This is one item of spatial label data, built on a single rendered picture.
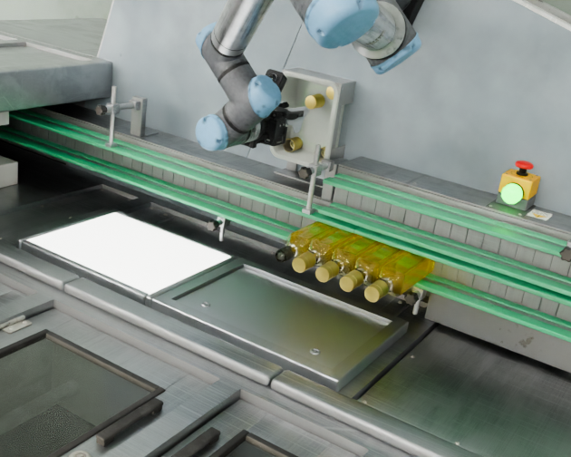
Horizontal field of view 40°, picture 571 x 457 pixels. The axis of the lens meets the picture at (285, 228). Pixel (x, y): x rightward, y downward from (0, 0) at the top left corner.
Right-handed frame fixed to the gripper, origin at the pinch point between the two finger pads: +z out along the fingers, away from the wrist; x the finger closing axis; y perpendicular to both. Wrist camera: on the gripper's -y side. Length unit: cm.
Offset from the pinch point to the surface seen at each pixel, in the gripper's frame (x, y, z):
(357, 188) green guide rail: 23.6, 12.4, -7.6
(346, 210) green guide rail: 20.0, 20.2, -3.1
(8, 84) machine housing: -72, 10, -26
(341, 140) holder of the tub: 8.7, 7.8, 10.4
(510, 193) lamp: 55, 6, 2
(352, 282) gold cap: 36, 25, -28
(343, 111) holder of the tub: 8.5, 0.4, 8.8
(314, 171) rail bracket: 12.8, 11.4, -9.3
